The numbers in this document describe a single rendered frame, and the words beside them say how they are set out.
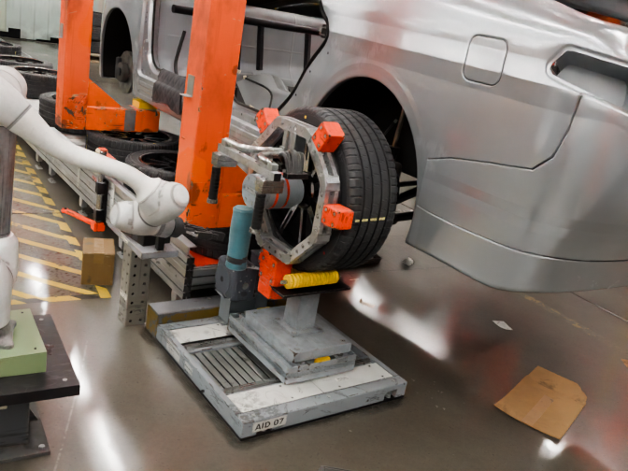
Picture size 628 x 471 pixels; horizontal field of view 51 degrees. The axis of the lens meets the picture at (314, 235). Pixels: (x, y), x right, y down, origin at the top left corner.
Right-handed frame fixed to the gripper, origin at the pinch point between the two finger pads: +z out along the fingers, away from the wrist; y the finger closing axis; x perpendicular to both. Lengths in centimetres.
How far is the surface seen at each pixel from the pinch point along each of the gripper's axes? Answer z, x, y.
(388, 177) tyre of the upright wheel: 45, -42, -27
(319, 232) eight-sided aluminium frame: 25.8, -14.6, -23.0
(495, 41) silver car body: 38, -96, -54
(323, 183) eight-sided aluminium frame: 20.6, -31.9, -21.3
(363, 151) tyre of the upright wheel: 33, -47, -22
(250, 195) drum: 12.1, -16.9, 4.0
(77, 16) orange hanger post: 25, -63, 244
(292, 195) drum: 25.2, -22.2, -3.0
